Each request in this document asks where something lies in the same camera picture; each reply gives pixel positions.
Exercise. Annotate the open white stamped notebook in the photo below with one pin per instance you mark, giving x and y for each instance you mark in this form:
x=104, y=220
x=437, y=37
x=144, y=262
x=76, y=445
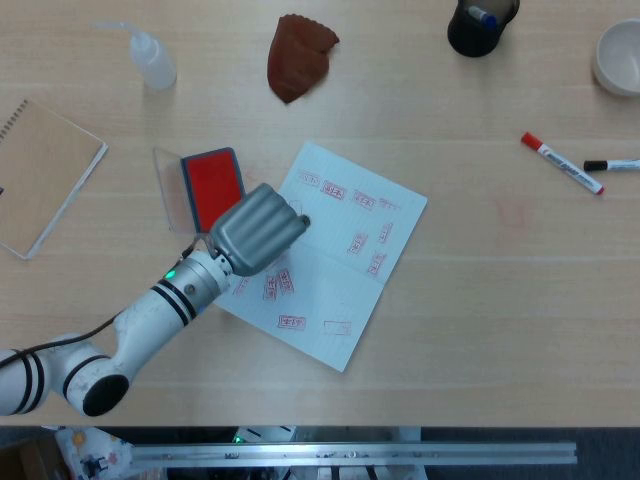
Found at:
x=340, y=280

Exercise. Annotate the white ceramic bowl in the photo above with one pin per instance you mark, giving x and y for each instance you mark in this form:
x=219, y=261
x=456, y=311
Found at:
x=620, y=55

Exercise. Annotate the aluminium profile rail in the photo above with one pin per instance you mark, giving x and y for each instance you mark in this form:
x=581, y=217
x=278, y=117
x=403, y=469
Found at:
x=350, y=454

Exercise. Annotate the red ink pad clear lid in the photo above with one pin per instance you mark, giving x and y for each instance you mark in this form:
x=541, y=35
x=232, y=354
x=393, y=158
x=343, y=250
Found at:
x=212, y=185

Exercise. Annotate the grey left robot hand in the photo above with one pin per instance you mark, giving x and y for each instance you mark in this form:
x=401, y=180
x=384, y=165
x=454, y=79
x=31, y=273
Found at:
x=255, y=230

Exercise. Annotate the white printed plastic bag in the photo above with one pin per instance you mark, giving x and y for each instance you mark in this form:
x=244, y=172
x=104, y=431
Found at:
x=95, y=450

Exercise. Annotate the brown cardboard box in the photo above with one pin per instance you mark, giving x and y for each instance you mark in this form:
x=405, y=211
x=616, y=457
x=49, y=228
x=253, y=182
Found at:
x=25, y=460

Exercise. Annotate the black whiteboard marker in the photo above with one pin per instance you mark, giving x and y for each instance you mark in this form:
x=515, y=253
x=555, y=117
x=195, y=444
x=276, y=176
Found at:
x=615, y=165

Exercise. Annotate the kraft cover spiral notebook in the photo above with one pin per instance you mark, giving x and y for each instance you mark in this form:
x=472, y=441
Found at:
x=40, y=175

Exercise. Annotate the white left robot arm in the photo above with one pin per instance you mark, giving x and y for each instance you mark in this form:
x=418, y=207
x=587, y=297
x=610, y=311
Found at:
x=150, y=325

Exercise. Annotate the red whiteboard marker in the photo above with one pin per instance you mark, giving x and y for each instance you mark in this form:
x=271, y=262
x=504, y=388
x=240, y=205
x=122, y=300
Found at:
x=562, y=163

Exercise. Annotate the white robot base unit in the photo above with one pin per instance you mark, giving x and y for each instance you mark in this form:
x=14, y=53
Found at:
x=260, y=434

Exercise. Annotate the clear squeeze wash bottle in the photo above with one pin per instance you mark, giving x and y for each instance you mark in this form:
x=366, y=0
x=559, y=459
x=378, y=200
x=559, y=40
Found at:
x=155, y=62

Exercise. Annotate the blue capped marker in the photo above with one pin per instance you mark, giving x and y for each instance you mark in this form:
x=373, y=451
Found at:
x=482, y=15

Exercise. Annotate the brown folded cloth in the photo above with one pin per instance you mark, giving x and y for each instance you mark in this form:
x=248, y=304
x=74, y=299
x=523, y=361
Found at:
x=300, y=60

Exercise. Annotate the black mesh pen holder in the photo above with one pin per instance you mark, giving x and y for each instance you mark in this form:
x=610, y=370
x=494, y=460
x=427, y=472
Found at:
x=470, y=40

